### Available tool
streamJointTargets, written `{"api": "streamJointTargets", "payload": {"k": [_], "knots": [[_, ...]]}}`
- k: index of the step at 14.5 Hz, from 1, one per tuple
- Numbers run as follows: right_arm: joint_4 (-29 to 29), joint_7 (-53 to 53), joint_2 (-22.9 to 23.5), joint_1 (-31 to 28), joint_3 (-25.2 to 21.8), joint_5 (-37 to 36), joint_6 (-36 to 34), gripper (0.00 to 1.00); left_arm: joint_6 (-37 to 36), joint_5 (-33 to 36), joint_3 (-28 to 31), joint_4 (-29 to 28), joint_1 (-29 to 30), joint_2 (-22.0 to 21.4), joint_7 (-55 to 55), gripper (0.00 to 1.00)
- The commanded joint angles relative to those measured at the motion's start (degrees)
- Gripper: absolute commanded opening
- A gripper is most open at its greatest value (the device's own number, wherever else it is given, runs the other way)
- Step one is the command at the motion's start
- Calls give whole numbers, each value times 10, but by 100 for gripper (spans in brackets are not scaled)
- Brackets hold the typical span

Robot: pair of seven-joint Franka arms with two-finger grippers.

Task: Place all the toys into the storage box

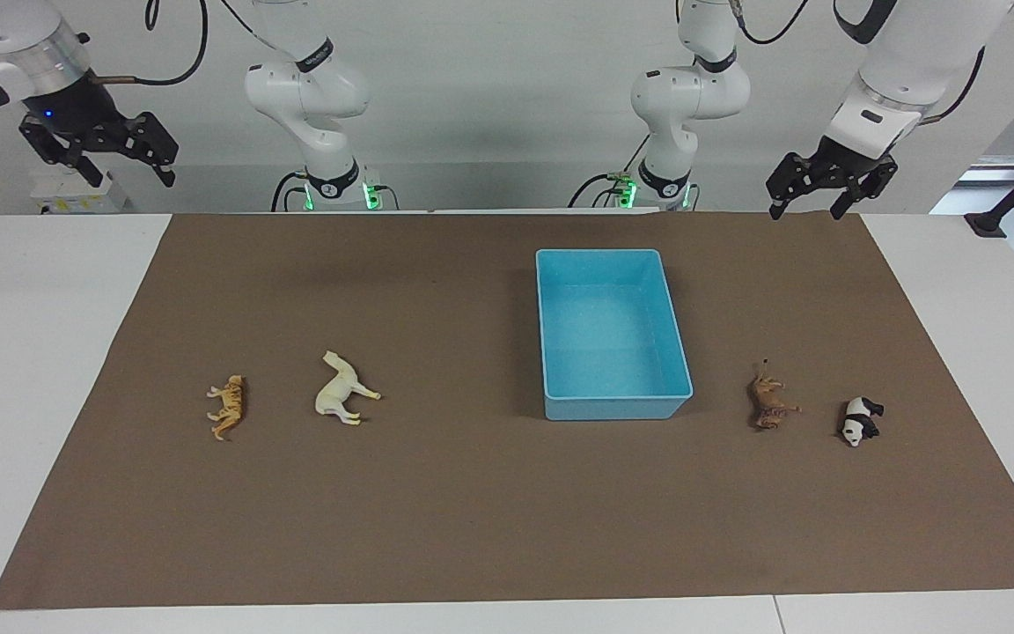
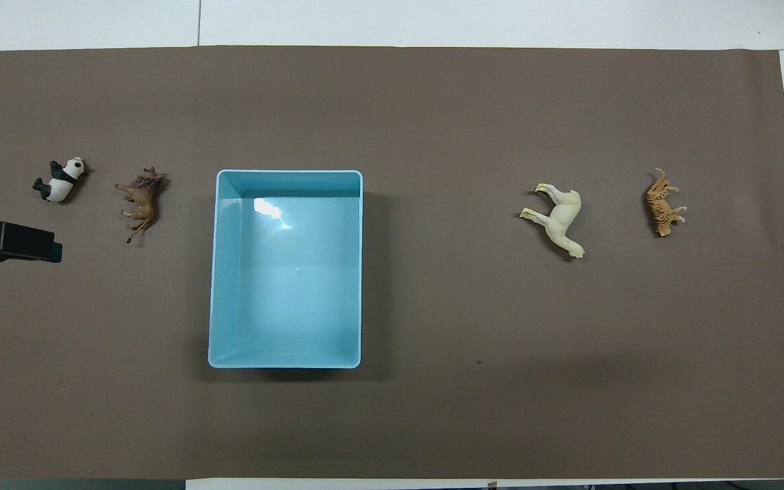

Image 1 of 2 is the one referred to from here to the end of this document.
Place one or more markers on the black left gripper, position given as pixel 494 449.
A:
pixel 855 165

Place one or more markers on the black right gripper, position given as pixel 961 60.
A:
pixel 76 110

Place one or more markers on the brown lion toy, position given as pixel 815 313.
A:
pixel 769 405

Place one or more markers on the black and white panda toy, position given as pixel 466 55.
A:
pixel 859 416

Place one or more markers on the orange striped tiger toy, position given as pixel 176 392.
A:
pixel 230 405

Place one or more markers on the cream white horse toy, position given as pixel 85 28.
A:
pixel 337 392

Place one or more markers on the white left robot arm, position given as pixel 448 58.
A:
pixel 692 88

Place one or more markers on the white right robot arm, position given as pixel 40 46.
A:
pixel 304 88

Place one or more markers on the white cardboard box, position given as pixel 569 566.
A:
pixel 58 195

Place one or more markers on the light blue plastic storage box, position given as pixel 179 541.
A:
pixel 613 335

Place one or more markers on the brown paper table mat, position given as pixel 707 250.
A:
pixel 472 511

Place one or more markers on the grey wall ledge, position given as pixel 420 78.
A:
pixel 991 172

